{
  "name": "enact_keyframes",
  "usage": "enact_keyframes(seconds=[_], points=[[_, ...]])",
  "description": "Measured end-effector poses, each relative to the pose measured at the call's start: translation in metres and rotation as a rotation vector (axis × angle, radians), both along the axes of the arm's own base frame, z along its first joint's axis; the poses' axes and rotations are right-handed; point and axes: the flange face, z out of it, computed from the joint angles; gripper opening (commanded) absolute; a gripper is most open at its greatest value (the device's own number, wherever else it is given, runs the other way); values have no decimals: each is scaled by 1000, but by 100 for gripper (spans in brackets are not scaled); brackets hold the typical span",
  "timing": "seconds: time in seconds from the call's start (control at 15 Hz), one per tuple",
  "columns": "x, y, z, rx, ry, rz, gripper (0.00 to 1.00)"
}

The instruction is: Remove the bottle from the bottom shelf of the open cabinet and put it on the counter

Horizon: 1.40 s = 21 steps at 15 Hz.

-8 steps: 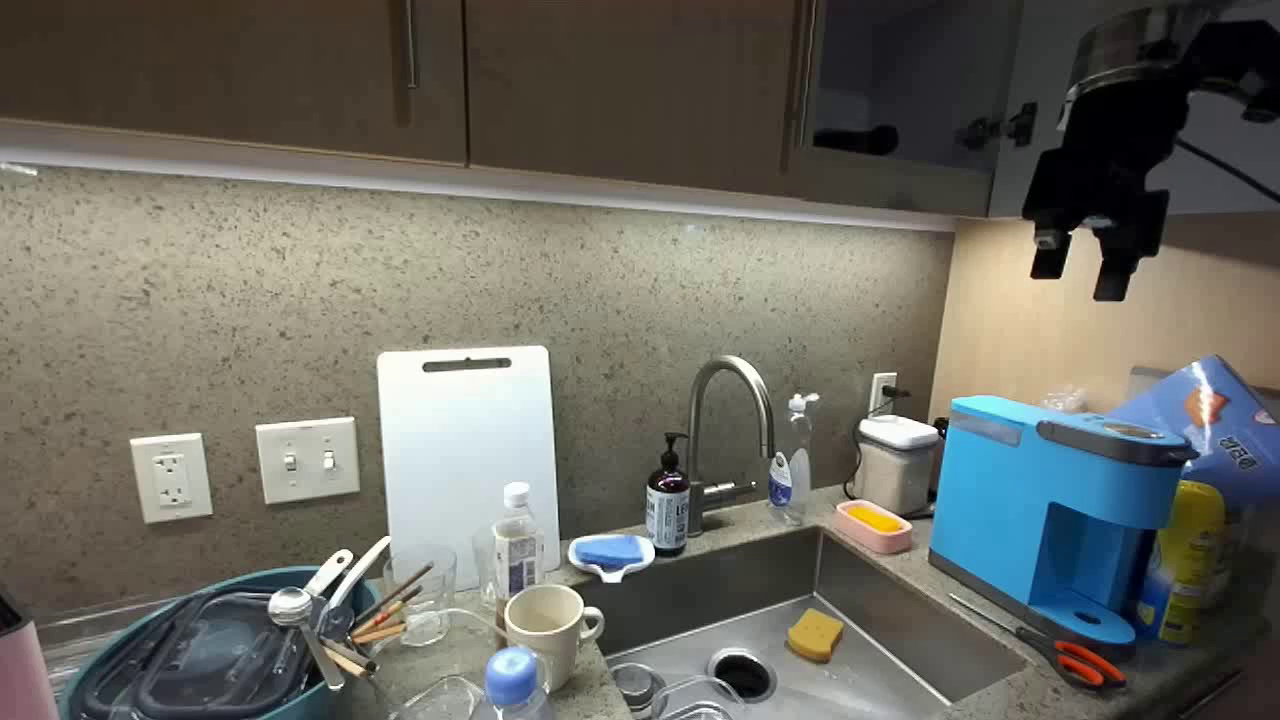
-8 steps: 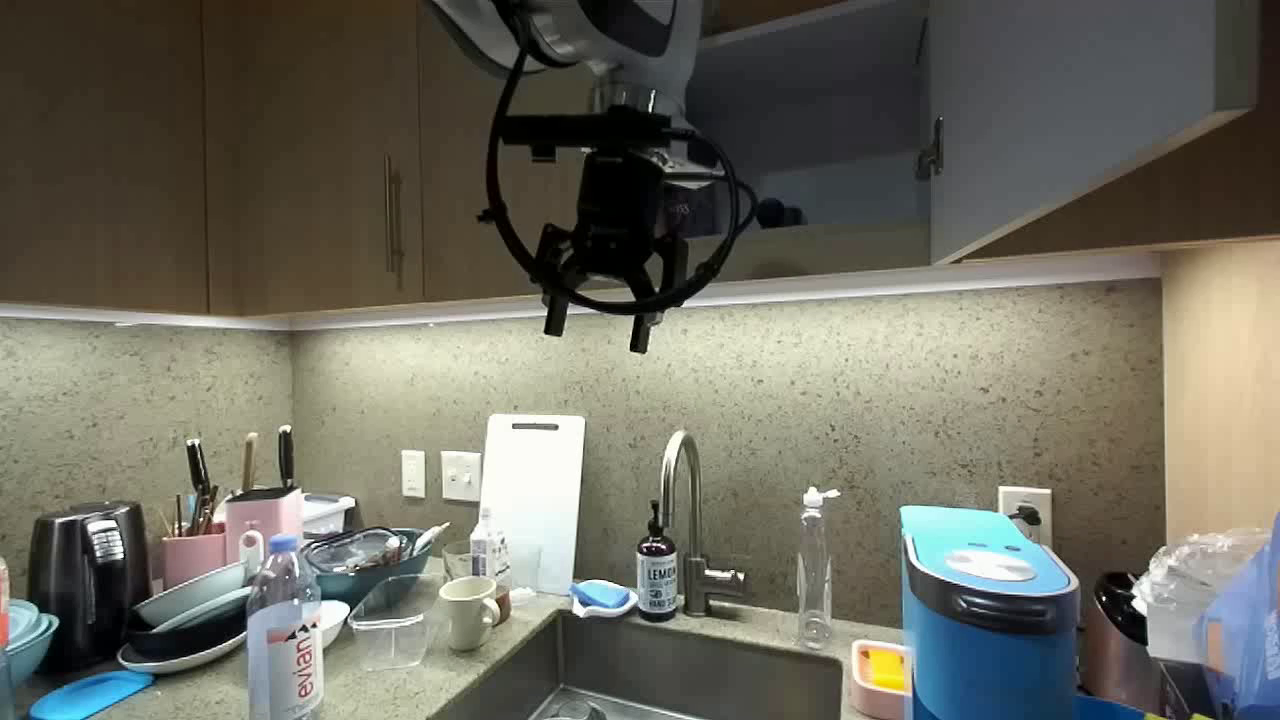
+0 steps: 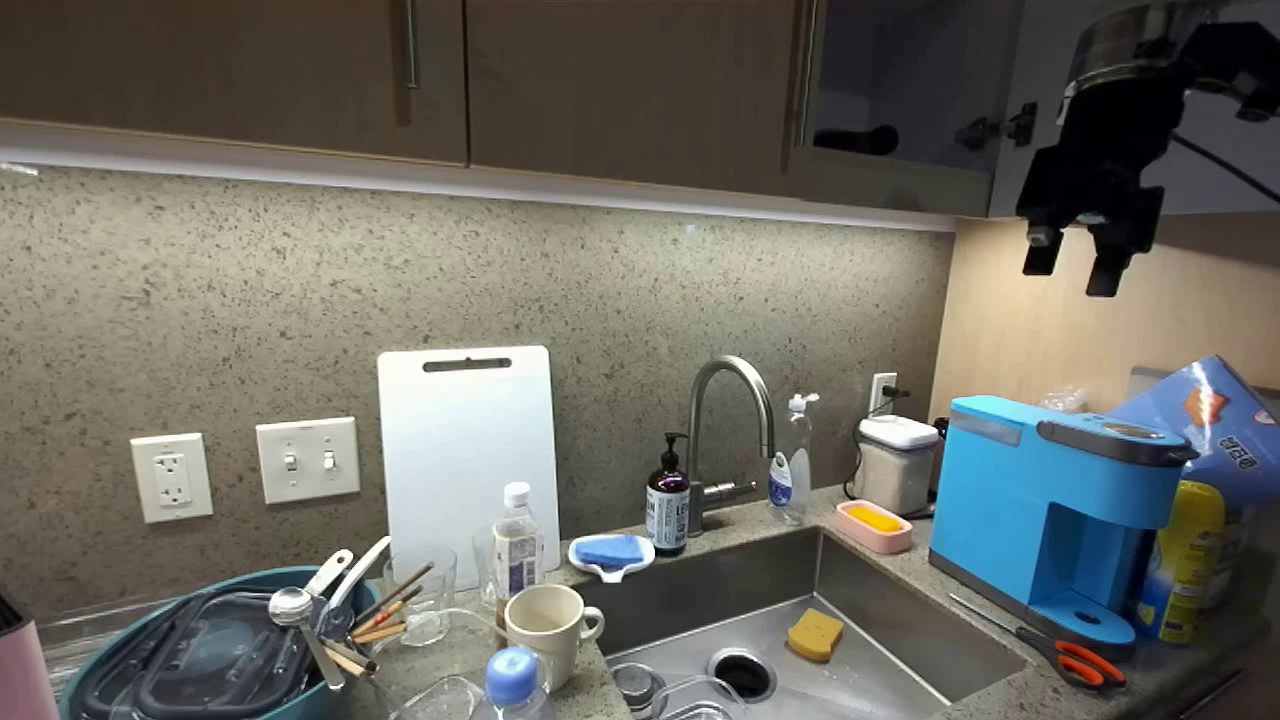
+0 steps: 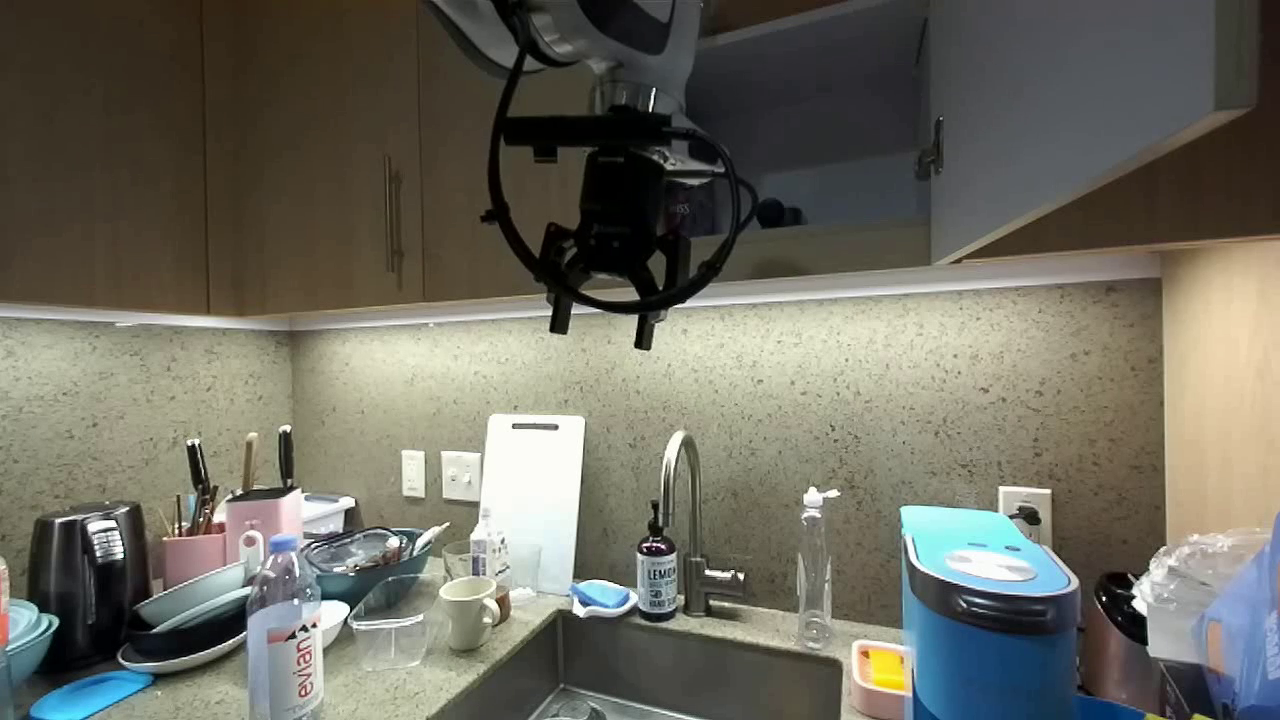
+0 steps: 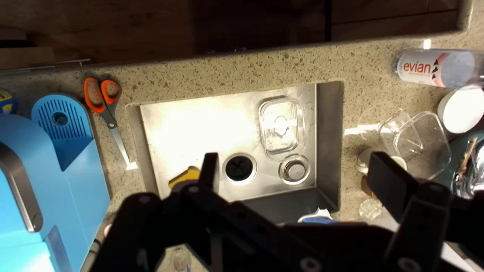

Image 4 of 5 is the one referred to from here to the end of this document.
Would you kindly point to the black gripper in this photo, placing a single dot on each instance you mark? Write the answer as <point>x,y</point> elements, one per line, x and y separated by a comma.
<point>635,200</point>

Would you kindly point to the wood cabinet door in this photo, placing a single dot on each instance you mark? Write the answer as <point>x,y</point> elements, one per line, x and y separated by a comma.
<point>455,200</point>
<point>304,133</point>
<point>94,163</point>

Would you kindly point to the under-cabinet light strip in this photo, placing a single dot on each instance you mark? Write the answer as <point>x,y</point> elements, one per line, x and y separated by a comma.
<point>402,314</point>

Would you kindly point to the dark soap pump bottle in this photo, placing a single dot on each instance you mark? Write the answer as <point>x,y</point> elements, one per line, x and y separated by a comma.
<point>658,573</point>

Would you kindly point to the small clear white-capped bottle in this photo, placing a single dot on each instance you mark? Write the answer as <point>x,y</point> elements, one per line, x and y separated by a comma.
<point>487,553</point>

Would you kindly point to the dark cabinet door hinge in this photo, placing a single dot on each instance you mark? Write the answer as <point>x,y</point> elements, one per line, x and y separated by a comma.
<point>930,151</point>

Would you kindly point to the clear spray bottle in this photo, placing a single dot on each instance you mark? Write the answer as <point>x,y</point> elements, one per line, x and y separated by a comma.
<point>814,573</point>

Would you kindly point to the water bottle with blue cap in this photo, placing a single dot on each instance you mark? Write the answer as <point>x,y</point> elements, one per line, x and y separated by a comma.
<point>284,641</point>

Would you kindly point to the grey open cabinet door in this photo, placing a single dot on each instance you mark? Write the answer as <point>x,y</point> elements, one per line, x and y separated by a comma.
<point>1064,107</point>

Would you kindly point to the white cutting board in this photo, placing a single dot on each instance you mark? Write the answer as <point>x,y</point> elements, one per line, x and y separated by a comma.
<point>533,495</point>

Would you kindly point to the steel gooseneck faucet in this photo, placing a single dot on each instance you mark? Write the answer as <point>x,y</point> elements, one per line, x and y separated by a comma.
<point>695,532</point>

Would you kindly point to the white sponge dish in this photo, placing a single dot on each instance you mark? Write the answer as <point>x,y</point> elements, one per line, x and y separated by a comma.
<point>604,615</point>

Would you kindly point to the white plastic box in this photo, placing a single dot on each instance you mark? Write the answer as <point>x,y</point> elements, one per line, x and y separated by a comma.
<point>326,509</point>

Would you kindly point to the cream ceramic mug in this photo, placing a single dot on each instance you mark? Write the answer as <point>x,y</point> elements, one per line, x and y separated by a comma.
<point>464,619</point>

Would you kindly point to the teal dish bin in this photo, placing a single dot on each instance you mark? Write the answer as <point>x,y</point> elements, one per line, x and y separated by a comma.
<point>387,578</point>

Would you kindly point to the black food container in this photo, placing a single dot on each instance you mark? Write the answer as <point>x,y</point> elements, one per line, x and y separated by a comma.
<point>354,551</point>

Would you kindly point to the stainless steel sink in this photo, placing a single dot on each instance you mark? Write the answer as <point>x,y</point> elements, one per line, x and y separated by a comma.
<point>666,665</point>

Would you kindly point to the pink knife block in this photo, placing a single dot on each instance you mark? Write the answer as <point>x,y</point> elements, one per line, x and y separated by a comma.
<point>264,521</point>

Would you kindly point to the clear food container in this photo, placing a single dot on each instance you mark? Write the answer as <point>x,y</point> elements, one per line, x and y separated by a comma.
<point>390,641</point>

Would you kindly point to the flat yellow sponge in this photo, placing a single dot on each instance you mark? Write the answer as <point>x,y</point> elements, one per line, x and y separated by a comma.
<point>889,665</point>

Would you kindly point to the white outlet with plug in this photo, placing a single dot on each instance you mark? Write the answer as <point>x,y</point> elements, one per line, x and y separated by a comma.
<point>1025,514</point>

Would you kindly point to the pink sponge tray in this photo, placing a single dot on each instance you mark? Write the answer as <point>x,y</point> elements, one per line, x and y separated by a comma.
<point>874,702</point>

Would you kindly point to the pink utensil cup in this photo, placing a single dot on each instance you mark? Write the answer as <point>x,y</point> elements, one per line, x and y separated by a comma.
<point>192,553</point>

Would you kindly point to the blue coffee maker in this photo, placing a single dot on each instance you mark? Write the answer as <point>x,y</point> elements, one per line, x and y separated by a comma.
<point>986,627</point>

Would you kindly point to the grey bowl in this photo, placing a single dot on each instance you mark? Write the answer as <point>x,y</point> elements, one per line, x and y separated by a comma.
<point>192,599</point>

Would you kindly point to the black plate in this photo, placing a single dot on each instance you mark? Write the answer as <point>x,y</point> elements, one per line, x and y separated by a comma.
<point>186,638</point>

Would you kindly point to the black toaster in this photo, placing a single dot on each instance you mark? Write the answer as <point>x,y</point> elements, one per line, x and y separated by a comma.
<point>84,573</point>

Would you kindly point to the clear plastic bag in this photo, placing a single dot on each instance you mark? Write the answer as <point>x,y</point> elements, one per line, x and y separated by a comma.
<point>1193,587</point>

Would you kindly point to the blue plastic lid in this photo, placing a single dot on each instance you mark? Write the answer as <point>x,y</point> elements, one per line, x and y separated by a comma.
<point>84,698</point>

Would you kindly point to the teal bowl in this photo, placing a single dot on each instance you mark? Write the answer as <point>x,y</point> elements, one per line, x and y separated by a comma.
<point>26,641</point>

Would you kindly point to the blue printed bag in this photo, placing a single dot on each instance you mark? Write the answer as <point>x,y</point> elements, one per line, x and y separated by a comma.
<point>1245,641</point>

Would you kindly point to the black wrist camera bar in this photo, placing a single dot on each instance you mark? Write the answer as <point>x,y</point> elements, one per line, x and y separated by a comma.
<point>584,131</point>

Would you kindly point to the white light switch plate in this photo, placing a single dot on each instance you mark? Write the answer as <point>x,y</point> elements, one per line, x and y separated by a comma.
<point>462,479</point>

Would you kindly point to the white duplex wall outlet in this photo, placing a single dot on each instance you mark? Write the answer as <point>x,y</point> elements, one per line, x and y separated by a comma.
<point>414,475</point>

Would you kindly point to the wood wall cabinet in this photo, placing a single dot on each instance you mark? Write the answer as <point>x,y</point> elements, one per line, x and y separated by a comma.
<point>1173,172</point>

